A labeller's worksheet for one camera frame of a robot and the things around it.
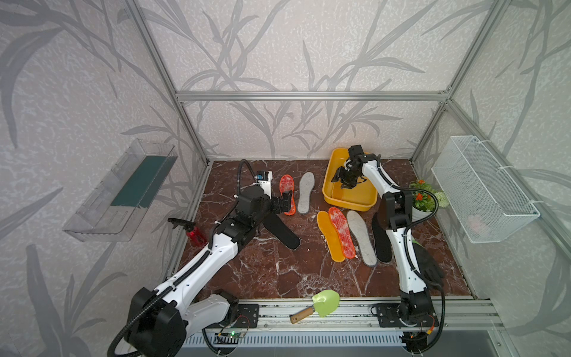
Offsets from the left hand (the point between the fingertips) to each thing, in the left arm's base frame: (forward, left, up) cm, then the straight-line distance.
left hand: (281, 191), depth 78 cm
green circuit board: (-40, +13, -24) cm, 48 cm away
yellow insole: (-6, -20, -23) cm, 31 cm away
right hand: (+22, -24, -21) cm, 39 cm away
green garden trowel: (-31, -16, -24) cm, 42 cm away
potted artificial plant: (+1, -55, -8) cm, 56 cm away
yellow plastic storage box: (+14, -36, -22) cm, 45 cm away
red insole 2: (-4, -25, -23) cm, 35 cm away
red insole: (+21, 0, -23) cm, 31 cm away
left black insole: (-2, +2, -24) cm, 24 cm away
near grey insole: (-4, -33, -23) cm, 41 cm away
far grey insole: (+22, -10, -24) cm, 34 cm away
